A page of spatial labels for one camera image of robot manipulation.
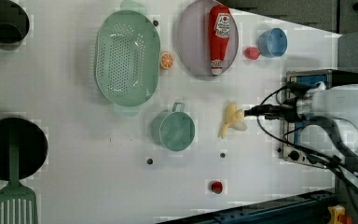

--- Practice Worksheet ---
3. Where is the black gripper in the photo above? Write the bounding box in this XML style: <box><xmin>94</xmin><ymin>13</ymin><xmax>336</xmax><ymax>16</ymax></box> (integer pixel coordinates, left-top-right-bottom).
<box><xmin>243</xmin><ymin>105</ymin><xmax>298</xmax><ymax>122</ymax></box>

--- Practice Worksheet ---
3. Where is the peeled banana toy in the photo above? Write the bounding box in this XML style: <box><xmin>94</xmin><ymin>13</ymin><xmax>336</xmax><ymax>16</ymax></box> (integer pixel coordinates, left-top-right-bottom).
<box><xmin>219</xmin><ymin>103</ymin><xmax>247</xmax><ymax>139</ymax></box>

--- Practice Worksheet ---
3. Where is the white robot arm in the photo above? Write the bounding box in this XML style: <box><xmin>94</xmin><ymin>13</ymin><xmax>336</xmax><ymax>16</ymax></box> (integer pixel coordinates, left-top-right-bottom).
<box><xmin>243</xmin><ymin>82</ymin><xmax>358</xmax><ymax>193</ymax></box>

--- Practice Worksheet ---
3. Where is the green mug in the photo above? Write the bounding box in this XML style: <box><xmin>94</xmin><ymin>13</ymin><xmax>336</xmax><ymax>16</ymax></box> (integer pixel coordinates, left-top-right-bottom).
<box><xmin>151</xmin><ymin>103</ymin><xmax>195</xmax><ymax>152</ymax></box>

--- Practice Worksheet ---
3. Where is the red strawberry toy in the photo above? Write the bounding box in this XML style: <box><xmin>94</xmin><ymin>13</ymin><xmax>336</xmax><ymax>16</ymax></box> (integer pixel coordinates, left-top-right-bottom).
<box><xmin>244</xmin><ymin>47</ymin><xmax>260</xmax><ymax>60</ymax></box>

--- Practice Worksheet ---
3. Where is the black toaster oven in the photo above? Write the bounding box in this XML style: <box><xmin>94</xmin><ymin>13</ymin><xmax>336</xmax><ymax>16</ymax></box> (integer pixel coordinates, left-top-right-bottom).
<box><xmin>282</xmin><ymin>69</ymin><xmax>358</xmax><ymax>168</ymax></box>

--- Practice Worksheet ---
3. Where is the blue cup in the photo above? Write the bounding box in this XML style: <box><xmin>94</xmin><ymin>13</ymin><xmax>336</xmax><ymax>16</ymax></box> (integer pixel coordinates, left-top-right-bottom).
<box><xmin>257</xmin><ymin>28</ymin><xmax>287</xmax><ymax>58</ymax></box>

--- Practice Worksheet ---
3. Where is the orange slice toy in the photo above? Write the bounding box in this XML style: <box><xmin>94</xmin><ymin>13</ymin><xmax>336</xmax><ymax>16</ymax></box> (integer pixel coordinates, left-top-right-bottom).
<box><xmin>159</xmin><ymin>51</ymin><xmax>174</xmax><ymax>70</ymax></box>

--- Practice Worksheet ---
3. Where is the red ketchup bottle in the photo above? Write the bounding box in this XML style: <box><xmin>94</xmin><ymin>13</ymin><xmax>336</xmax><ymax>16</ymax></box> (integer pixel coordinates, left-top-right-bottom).
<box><xmin>208</xmin><ymin>5</ymin><xmax>231</xmax><ymax>76</ymax></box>

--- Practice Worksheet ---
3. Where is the green perforated colander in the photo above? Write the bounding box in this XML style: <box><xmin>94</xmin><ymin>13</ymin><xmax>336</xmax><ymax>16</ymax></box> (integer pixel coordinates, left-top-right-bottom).
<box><xmin>94</xmin><ymin>0</ymin><xmax>160</xmax><ymax>116</ymax></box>

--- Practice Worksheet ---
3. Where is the large black bowl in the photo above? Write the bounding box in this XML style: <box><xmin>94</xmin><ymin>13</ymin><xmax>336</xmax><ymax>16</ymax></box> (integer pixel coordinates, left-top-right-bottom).
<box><xmin>0</xmin><ymin>118</ymin><xmax>48</xmax><ymax>181</ymax></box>

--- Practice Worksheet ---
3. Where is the green slotted spatula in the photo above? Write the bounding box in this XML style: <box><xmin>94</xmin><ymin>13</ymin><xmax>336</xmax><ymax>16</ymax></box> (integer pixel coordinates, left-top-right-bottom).
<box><xmin>0</xmin><ymin>126</ymin><xmax>38</xmax><ymax>224</ymax></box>

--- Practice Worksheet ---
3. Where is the small black bowl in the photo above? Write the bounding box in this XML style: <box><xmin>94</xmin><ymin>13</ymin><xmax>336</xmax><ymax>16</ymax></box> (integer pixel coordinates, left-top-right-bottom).
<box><xmin>0</xmin><ymin>0</ymin><xmax>30</xmax><ymax>44</ymax></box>

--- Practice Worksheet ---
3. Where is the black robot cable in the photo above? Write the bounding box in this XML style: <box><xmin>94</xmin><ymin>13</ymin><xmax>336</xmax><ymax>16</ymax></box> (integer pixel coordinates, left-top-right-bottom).
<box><xmin>256</xmin><ymin>85</ymin><xmax>358</xmax><ymax>224</ymax></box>

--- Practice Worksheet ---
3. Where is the blue metal frame rail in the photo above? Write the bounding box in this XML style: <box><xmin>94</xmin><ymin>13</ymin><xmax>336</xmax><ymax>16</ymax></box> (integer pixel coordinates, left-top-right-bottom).
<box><xmin>159</xmin><ymin>190</ymin><xmax>337</xmax><ymax>224</ymax></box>

